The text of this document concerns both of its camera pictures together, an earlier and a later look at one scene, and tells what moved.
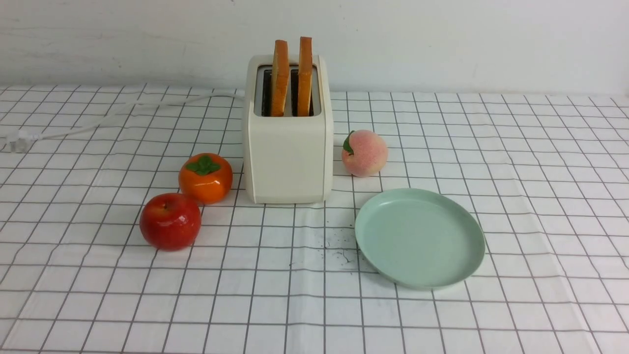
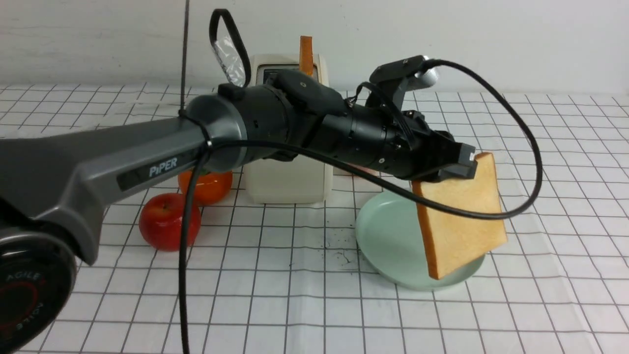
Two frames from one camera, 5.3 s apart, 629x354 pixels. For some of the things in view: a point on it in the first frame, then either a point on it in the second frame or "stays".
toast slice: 305,75 stays
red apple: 170,221 stays
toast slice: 280,77 → 451,241
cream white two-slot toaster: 289,159 stays
